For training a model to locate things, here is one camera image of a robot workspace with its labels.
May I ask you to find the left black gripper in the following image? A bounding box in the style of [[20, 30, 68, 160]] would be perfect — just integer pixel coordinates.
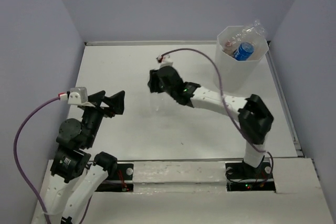
[[83, 89, 126, 146]]

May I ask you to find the clear plastic bag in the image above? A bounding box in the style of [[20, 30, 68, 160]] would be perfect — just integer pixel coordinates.
[[150, 93, 165, 113]]

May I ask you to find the blue label water bottle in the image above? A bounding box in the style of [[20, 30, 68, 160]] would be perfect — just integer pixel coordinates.
[[233, 42, 255, 61]]

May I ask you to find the clear bottle blue-white cap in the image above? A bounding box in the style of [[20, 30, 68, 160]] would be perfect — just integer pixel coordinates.
[[258, 26, 267, 39]]

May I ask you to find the red cap small bottle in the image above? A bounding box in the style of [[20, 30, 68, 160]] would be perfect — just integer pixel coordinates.
[[223, 41, 234, 55]]

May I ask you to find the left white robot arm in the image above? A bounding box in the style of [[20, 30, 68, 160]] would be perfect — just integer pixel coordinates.
[[32, 87, 125, 223]]

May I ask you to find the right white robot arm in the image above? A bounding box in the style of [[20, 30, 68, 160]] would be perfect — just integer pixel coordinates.
[[148, 66, 274, 178]]

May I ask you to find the white octagonal plastic bin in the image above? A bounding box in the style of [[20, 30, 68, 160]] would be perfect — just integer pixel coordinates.
[[213, 26, 269, 93]]

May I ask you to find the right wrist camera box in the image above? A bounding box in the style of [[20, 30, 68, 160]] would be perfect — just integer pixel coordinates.
[[156, 54, 173, 68]]

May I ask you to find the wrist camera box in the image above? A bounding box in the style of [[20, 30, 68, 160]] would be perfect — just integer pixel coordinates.
[[156, 54, 173, 68], [68, 87, 88, 105]]

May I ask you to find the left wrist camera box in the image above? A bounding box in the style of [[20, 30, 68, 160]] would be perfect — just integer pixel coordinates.
[[68, 87, 88, 105]]

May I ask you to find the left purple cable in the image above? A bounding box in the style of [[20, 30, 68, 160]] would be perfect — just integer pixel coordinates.
[[13, 95, 92, 224]]

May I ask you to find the metal rail front edge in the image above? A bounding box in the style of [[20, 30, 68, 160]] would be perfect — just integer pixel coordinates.
[[118, 157, 243, 163]]

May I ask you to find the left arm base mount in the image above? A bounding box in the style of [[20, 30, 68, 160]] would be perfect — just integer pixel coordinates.
[[96, 163, 134, 193]]

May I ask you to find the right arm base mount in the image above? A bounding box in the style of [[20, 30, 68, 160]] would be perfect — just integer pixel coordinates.
[[225, 162, 276, 192]]

